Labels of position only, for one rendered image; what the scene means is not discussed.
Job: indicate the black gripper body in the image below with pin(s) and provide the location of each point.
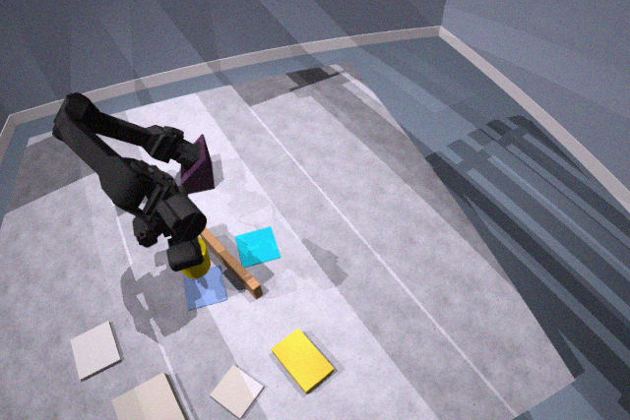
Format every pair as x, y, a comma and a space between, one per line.
183, 254

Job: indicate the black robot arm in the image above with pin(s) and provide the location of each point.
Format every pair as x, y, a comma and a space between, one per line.
126, 180

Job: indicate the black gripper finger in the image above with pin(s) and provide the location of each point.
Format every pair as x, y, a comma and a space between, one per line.
169, 241

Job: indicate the yellow rectangular block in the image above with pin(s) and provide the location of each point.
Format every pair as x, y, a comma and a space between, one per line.
302, 360

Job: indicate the tan wooden bar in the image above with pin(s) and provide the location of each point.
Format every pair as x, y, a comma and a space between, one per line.
241, 274

